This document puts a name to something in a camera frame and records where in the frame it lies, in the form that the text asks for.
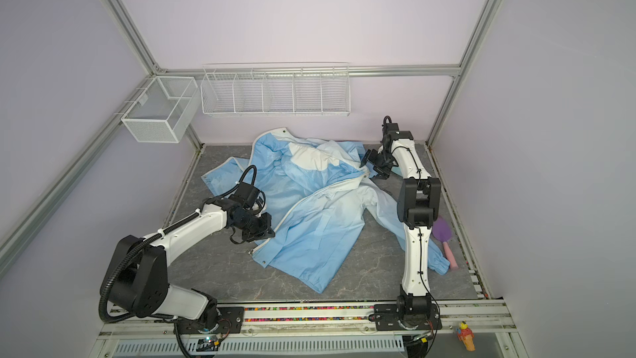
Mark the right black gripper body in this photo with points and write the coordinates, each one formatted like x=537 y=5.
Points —
x=383 y=164

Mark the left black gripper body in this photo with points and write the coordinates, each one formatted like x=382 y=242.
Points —
x=254 y=227

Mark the light blue zip jacket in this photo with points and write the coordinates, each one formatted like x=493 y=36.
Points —
x=316 y=193

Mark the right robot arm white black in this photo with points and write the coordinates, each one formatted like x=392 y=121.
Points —
x=418 y=206

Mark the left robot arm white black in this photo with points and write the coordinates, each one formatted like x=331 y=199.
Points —
x=136 y=283

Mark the teal toy trowel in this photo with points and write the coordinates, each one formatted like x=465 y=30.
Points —
x=396 y=173

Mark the purple pink toy shovel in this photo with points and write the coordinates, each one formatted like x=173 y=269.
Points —
x=443 y=233

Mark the white mesh box basket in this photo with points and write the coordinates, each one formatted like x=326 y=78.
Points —
x=163 y=110

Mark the white ventilation grille strip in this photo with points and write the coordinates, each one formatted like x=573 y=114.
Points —
x=267 y=346

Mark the small toy figure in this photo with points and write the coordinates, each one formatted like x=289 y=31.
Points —
x=466 y=336

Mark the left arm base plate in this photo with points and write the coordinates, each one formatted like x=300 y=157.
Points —
x=228 y=320

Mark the white wire wall shelf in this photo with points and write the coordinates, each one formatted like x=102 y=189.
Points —
x=321 y=88

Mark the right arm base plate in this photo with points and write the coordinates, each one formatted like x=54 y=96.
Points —
x=389 y=317

